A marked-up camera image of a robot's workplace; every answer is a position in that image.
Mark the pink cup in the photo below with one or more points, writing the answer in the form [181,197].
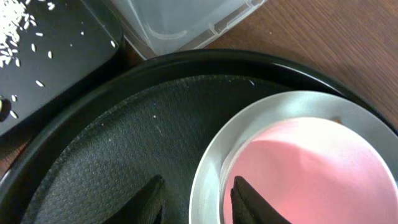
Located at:
[314,170]

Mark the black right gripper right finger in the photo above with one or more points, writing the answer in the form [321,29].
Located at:
[249,207]

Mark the round black tray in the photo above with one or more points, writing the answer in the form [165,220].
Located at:
[156,119]

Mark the black rectangular tray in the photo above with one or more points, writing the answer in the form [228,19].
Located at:
[46,59]

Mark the clear plastic bin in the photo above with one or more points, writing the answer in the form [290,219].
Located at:
[159,27]

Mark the food scraps and rice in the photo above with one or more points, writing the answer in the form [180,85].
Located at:
[11,28]

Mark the grey plate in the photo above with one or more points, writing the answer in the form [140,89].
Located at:
[210,178]

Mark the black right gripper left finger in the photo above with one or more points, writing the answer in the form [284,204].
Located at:
[145,207]

